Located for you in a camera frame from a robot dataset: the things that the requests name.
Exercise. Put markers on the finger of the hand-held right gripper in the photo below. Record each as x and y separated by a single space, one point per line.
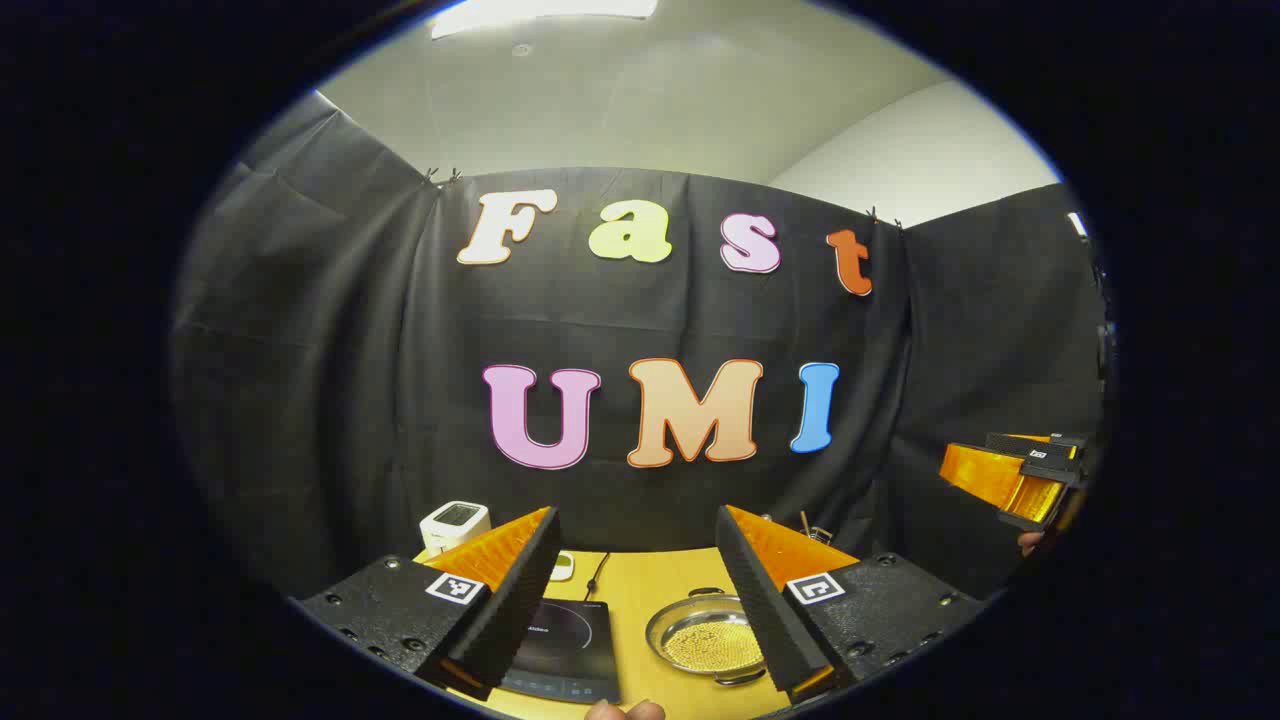
1035 498
985 475

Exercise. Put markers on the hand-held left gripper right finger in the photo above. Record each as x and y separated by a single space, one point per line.
760 610

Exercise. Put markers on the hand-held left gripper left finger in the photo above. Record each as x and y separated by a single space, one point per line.
510 600

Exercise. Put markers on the heap of yellow soybeans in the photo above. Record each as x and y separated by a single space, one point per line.
712 645

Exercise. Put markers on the black induction cooktop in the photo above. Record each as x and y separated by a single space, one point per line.
565 645

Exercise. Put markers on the white divided dish of beans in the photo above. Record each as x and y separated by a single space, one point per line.
562 568

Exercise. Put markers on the white toaster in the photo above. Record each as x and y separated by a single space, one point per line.
452 528

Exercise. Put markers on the black binder clip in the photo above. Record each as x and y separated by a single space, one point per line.
441 177
884 217

